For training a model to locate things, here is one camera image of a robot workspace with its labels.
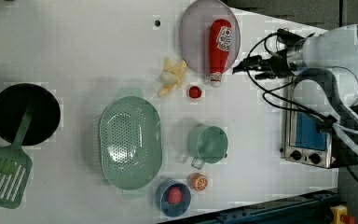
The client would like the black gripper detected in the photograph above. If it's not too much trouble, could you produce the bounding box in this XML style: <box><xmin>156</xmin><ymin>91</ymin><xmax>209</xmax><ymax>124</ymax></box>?
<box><xmin>232</xmin><ymin>49</ymin><xmax>294</xmax><ymax>80</ymax></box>

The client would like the red plush ketchup bottle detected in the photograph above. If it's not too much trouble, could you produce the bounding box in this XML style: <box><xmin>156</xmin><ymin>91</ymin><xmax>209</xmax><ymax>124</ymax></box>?
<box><xmin>208</xmin><ymin>19</ymin><xmax>232</xmax><ymax>87</ymax></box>

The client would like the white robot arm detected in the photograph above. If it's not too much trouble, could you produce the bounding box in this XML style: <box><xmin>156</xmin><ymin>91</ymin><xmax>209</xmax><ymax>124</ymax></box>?
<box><xmin>233</xmin><ymin>24</ymin><xmax>358</xmax><ymax>168</ymax></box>

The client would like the grey round plate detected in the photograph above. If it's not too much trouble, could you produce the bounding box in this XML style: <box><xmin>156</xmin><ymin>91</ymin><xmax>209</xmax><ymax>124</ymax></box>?
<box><xmin>179</xmin><ymin>0</ymin><xmax>241</xmax><ymax>75</ymax></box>

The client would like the red toy strawberry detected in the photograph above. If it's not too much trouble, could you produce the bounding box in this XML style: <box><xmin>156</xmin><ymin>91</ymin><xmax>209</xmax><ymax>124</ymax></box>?
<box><xmin>188</xmin><ymin>86</ymin><xmax>202</xmax><ymax>99</ymax></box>

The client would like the silver toaster oven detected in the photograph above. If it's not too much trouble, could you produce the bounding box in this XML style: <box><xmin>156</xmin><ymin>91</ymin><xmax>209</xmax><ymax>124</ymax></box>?
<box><xmin>283</xmin><ymin>77</ymin><xmax>334</xmax><ymax>169</ymax></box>

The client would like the yellow plush banana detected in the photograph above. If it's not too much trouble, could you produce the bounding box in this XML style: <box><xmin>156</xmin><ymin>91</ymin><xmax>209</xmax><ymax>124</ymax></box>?
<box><xmin>158</xmin><ymin>58</ymin><xmax>187</xmax><ymax>97</ymax></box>

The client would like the green measuring cup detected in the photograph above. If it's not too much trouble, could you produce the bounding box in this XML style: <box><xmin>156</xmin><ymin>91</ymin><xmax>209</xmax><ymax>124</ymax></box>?
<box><xmin>186</xmin><ymin>124</ymin><xmax>228</xmax><ymax>170</ymax></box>

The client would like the orange slice toy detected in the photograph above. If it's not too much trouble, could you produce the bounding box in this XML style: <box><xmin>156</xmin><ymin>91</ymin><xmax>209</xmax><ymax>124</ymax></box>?
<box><xmin>191</xmin><ymin>173</ymin><xmax>208</xmax><ymax>191</ymax></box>

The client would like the green perforated colander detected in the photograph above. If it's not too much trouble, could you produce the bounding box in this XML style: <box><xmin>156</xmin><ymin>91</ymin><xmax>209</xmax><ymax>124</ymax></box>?
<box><xmin>99</xmin><ymin>88</ymin><xmax>162</xmax><ymax>200</ymax></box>

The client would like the red toy fruit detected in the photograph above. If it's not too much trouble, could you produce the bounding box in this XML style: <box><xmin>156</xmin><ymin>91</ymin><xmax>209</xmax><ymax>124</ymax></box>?
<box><xmin>167</xmin><ymin>187</ymin><xmax>183</xmax><ymax>204</ymax></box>

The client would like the yellow emergency stop button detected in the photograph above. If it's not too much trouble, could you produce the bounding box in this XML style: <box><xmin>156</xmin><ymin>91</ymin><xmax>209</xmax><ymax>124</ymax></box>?
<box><xmin>330</xmin><ymin>205</ymin><xmax>356</xmax><ymax>224</ymax></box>

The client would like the blue bowl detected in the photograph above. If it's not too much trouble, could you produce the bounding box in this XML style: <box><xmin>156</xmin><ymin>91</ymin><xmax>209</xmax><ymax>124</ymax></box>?
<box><xmin>156</xmin><ymin>179</ymin><xmax>191</xmax><ymax>217</ymax></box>

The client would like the black frying pan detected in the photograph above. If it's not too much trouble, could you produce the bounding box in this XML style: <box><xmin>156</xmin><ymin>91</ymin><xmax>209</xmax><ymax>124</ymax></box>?
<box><xmin>0</xmin><ymin>82</ymin><xmax>62</xmax><ymax>147</ymax></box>

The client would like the green slotted spatula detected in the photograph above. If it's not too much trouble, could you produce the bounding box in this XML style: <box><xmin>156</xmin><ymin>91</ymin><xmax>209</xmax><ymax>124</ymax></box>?
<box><xmin>0</xmin><ymin>103</ymin><xmax>35</xmax><ymax>209</ymax></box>

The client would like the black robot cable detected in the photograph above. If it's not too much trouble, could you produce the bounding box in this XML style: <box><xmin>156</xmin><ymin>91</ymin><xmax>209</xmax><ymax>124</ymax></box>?
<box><xmin>246</xmin><ymin>28</ymin><xmax>338</xmax><ymax>129</ymax></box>

